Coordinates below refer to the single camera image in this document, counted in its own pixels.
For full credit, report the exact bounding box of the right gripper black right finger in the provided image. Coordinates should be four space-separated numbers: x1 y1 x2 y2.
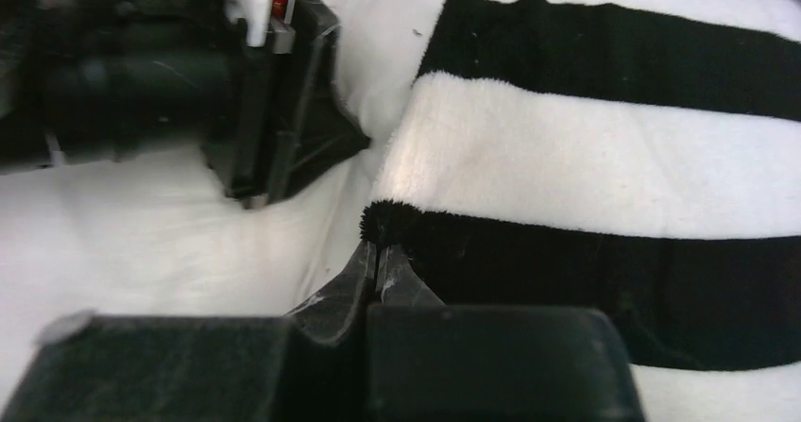
369 247 645 421

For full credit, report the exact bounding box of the white pillow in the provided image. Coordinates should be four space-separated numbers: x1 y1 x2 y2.
0 0 801 408

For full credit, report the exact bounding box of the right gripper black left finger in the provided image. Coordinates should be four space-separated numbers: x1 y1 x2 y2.
2 243 376 421

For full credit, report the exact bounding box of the black white striped pillowcase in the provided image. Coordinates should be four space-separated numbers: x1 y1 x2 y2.
362 0 800 421

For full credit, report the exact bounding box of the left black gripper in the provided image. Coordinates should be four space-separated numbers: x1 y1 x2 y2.
1 0 244 173

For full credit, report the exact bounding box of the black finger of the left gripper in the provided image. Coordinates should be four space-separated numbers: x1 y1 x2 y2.
201 0 370 210

